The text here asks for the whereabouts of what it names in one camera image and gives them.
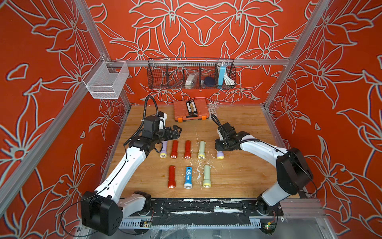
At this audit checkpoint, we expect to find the purple flashlight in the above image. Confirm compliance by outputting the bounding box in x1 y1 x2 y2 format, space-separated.
216 151 224 159
160 141 168 158

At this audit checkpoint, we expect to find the red flashlight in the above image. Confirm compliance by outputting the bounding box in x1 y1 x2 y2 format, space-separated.
168 165 176 189
170 140 179 159
184 140 192 159

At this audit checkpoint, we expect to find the green flashlight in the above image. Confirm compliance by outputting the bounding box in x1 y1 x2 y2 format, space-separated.
198 140 206 159
203 165 211 188

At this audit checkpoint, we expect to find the red flashlight front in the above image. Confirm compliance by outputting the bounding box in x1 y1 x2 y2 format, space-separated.
168 165 176 189

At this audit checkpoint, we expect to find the blue flashlight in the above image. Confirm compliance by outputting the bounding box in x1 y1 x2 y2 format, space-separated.
184 166 193 189

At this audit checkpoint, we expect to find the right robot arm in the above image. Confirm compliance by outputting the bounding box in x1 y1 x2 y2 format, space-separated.
211 115 313 214

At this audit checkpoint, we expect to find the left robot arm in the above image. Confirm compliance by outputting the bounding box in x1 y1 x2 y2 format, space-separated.
80 95 182 236

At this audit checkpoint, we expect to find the orange tool case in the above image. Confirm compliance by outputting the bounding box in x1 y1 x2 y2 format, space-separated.
174 99 210 122

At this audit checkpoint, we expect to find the plastic bag with stickers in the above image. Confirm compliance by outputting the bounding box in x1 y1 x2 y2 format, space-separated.
208 107 217 117

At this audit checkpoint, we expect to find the white packet in basket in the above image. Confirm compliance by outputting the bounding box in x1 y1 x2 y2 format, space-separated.
185 72 198 89

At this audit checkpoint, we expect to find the dark blue round case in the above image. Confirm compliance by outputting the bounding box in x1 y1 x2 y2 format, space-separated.
204 76 216 87

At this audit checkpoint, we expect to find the light blue box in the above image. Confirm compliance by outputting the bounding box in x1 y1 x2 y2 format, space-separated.
217 65 226 89

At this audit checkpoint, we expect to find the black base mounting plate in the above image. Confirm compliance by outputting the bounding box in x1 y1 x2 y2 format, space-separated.
120 198 284 230

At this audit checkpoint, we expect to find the clear plastic bin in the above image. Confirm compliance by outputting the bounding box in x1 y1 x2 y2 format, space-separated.
84 61 130 99

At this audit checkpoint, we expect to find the black wire basket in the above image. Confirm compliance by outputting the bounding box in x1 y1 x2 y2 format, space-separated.
147 57 237 90

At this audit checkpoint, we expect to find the white cable bundle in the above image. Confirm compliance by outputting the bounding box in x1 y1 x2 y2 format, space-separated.
224 69 235 87

